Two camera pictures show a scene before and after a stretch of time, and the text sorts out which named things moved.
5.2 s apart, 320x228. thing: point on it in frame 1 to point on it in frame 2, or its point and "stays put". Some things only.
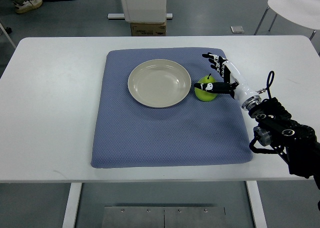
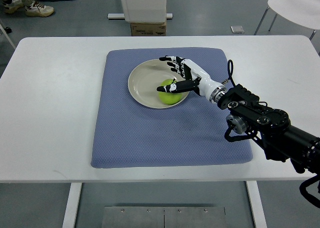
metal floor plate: x=163 y=217 stays put
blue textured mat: x=126 y=133 stays put
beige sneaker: x=28 y=5 to x=37 y=9
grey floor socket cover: x=237 y=29 stays put
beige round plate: x=159 y=83 stays put
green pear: x=204 y=95 to x=169 y=98
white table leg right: x=256 y=204 stays put
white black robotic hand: x=238 y=88 to x=202 y=83
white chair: x=300 y=6 stays put
